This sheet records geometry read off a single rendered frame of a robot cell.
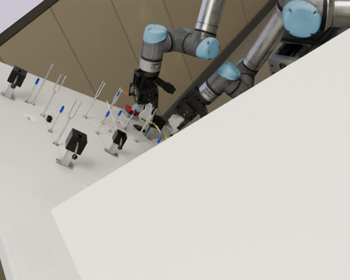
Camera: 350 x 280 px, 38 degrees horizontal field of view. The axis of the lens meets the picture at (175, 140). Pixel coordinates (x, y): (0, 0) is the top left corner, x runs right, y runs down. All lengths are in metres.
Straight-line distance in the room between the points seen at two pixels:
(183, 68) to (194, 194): 3.22
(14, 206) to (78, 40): 2.12
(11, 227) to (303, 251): 0.60
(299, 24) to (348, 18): 0.15
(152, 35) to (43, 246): 0.93
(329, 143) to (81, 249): 0.31
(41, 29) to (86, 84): 0.46
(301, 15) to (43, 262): 1.08
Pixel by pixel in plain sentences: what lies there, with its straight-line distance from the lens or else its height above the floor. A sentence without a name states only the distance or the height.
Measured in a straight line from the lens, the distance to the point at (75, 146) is 1.28.
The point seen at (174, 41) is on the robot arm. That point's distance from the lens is 1.76.
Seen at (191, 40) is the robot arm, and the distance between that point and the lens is 1.71.
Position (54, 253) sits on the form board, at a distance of 0.98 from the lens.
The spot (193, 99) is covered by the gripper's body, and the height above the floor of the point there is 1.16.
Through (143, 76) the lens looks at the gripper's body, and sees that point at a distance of 1.76.
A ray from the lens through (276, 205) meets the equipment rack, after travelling 0.57.
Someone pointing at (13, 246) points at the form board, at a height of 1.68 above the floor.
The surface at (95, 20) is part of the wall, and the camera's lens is 3.16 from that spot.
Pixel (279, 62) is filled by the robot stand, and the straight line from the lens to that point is 2.06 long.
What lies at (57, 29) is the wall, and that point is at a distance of 3.00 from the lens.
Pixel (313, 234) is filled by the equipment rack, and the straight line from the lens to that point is 0.54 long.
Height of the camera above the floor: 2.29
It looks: 40 degrees down
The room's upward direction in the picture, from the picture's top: 23 degrees counter-clockwise
